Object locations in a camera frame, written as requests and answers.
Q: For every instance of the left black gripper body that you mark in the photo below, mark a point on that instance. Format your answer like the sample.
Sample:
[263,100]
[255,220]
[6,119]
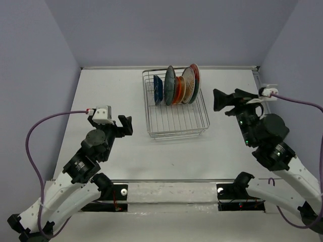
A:
[111,130]

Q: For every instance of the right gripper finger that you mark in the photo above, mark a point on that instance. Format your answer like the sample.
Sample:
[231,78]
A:
[221,100]
[246,96]

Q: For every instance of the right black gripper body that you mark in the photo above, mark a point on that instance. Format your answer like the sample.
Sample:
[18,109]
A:
[244,114]

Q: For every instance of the small beige plate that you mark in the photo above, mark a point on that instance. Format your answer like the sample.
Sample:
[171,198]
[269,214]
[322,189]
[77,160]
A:
[183,90]

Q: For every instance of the white plate orange sunburst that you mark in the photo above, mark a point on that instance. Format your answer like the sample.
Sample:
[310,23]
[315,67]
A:
[189,78]

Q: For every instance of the dark teal blossom plate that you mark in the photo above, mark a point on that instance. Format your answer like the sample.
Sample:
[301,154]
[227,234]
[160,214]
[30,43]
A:
[169,85]

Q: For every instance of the navy blue shell dish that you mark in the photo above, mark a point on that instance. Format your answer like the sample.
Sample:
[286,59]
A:
[157,90]

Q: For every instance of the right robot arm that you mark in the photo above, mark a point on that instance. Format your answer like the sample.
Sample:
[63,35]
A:
[266,133]

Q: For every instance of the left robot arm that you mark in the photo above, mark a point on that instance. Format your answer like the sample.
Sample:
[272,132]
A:
[79,183]

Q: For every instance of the red and teal floral plate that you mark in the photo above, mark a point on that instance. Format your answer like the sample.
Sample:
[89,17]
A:
[197,78]

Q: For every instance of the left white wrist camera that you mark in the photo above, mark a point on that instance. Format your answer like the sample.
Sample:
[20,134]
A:
[101,115]

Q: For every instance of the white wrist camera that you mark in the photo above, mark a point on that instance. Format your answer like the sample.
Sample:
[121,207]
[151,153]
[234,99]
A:
[101,115]
[265,94]

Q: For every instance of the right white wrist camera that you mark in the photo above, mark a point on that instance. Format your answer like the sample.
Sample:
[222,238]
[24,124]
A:
[265,94]

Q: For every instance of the silver wire dish rack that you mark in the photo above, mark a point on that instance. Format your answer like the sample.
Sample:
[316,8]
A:
[175,121]

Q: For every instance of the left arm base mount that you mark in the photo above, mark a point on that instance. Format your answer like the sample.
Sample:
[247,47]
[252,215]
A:
[116,201]

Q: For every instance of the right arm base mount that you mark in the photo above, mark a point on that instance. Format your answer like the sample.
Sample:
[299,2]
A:
[231,200]

